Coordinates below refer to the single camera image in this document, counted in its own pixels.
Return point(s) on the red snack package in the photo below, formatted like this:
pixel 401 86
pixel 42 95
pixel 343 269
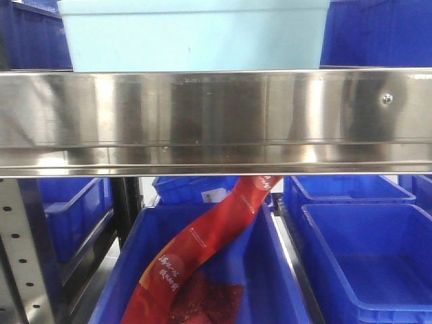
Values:
pixel 175 263

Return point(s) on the dark blue bin left shelf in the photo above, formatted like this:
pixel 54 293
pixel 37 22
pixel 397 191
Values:
pixel 73 206

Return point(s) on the perforated steel shelf upright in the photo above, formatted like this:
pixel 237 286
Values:
pixel 19 214

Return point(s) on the dark blue bin top right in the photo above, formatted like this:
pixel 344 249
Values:
pixel 378 33

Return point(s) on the dark blue bin front right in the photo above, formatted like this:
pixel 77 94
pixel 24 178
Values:
pixel 369 263

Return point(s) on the dark blue bin top left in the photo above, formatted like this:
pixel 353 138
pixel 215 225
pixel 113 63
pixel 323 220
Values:
pixel 34 38

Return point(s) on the steel screw head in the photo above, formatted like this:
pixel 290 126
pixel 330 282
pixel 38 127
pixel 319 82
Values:
pixel 387 99

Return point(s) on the dark blue bin with package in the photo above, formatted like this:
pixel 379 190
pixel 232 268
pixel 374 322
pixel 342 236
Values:
pixel 254 260

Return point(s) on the dark blue bin back centre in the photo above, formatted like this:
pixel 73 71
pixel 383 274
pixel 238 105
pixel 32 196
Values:
pixel 177 190

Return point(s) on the light blue plastic bin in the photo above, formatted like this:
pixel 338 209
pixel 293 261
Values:
pixel 183 36

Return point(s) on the dark blue bin back right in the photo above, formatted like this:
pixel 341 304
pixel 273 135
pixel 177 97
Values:
pixel 300 190

